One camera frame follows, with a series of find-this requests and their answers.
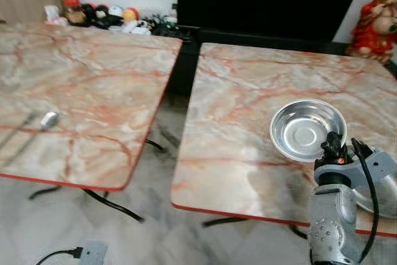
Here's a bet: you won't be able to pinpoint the round deep steel bowl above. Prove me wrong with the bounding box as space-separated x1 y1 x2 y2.
269 99 348 163

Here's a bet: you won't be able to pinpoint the shallow steel dish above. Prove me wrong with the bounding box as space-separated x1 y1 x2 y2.
351 147 397 219

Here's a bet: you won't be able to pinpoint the large red gold figurine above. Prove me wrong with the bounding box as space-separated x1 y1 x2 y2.
347 0 397 63

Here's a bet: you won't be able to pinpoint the black low television stand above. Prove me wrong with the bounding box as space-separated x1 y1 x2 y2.
166 25 352 98

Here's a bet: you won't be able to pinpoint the black device clutter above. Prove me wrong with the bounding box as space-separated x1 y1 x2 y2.
150 14 184 38

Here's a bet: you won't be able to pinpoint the long black table foot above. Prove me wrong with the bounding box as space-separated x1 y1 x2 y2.
83 189 145 223

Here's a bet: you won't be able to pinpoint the white lying toy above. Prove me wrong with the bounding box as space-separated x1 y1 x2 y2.
121 20 153 35

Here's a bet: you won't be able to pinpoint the yellow orange small toy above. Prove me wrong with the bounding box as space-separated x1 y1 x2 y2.
123 7 140 22

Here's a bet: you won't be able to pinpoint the white blue small toy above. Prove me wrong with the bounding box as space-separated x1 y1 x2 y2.
109 4 125 19

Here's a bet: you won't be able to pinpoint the grey power strip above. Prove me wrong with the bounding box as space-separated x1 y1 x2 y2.
78 240 108 265

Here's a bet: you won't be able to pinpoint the black plush toy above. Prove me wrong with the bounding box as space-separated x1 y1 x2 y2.
83 4 123 29

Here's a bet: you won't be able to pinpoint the steel spoon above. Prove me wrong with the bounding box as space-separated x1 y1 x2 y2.
5 111 61 161

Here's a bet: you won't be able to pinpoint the short black table foot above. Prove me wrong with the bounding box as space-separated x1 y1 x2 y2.
28 184 63 201

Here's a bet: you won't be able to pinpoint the red hat brown figurine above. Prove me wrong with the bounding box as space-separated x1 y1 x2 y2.
62 0 87 27

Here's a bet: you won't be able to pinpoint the pink white small toy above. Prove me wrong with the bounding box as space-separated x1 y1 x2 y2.
45 4 68 25

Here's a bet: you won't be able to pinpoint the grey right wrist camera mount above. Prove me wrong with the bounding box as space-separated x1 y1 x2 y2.
314 157 355 182

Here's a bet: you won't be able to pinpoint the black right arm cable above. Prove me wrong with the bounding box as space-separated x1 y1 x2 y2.
351 137 380 263

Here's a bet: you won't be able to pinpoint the black power plug cable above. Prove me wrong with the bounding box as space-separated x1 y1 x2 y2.
34 246 83 265

